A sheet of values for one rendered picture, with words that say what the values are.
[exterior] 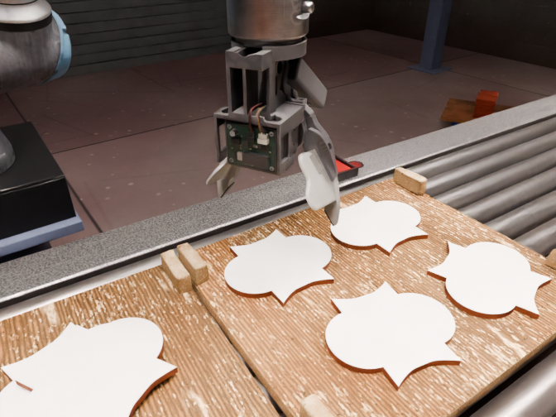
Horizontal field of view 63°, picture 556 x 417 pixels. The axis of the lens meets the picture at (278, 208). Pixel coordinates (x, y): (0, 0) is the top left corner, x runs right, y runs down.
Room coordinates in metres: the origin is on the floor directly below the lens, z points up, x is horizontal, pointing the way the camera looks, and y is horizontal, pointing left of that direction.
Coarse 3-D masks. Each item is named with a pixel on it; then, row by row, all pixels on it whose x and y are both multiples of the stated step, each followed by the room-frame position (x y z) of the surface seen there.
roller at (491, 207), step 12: (552, 168) 0.77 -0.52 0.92; (528, 180) 0.71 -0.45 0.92; (540, 180) 0.71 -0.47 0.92; (552, 180) 0.72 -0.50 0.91; (504, 192) 0.67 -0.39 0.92; (516, 192) 0.67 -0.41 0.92; (528, 192) 0.68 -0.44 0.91; (540, 192) 0.69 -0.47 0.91; (480, 204) 0.63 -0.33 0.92; (492, 204) 0.63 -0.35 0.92; (504, 204) 0.64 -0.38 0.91; (516, 204) 0.65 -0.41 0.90; (468, 216) 0.60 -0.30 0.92; (480, 216) 0.61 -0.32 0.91; (492, 216) 0.62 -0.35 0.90
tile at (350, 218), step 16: (352, 208) 0.58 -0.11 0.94; (368, 208) 0.58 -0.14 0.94; (384, 208) 0.58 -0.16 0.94; (400, 208) 0.58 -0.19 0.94; (352, 224) 0.53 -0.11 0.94; (368, 224) 0.53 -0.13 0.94; (384, 224) 0.53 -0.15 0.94; (400, 224) 0.53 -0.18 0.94; (416, 224) 0.53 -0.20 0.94; (336, 240) 0.50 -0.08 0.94; (352, 240) 0.50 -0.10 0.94; (368, 240) 0.50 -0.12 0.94; (384, 240) 0.50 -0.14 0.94; (400, 240) 0.50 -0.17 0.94
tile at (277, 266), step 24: (264, 240) 0.50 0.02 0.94; (288, 240) 0.50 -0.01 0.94; (312, 240) 0.50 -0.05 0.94; (240, 264) 0.44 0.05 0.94; (264, 264) 0.44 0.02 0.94; (288, 264) 0.44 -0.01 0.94; (312, 264) 0.44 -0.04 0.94; (240, 288) 0.40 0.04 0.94; (264, 288) 0.40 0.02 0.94; (288, 288) 0.40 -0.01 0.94
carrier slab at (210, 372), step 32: (96, 288) 0.41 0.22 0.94; (128, 288) 0.41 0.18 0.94; (160, 288) 0.41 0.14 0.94; (32, 320) 0.36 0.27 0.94; (64, 320) 0.36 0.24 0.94; (96, 320) 0.36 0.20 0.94; (160, 320) 0.36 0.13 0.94; (192, 320) 0.36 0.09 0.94; (0, 352) 0.31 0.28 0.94; (32, 352) 0.31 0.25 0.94; (192, 352) 0.31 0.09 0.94; (224, 352) 0.31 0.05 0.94; (0, 384) 0.27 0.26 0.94; (160, 384) 0.27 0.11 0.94; (192, 384) 0.27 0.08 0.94; (224, 384) 0.27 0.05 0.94; (256, 384) 0.27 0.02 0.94; (160, 416) 0.24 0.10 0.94; (192, 416) 0.24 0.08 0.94; (224, 416) 0.24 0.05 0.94; (256, 416) 0.24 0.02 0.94
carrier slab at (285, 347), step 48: (384, 192) 0.64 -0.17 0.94; (240, 240) 0.51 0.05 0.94; (432, 240) 0.51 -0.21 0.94; (480, 240) 0.51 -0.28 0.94; (336, 288) 0.41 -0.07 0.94; (432, 288) 0.41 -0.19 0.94; (240, 336) 0.33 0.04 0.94; (288, 336) 0.33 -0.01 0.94; (480, 336) 0.33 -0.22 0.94; (528, 336) 0.33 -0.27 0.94; (288, 384) 0.27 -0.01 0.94; (336, 384) 0.27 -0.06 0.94; (384, 384) 0.27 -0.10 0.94; (432, 384) 0.27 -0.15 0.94; (480, 384) 0.27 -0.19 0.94
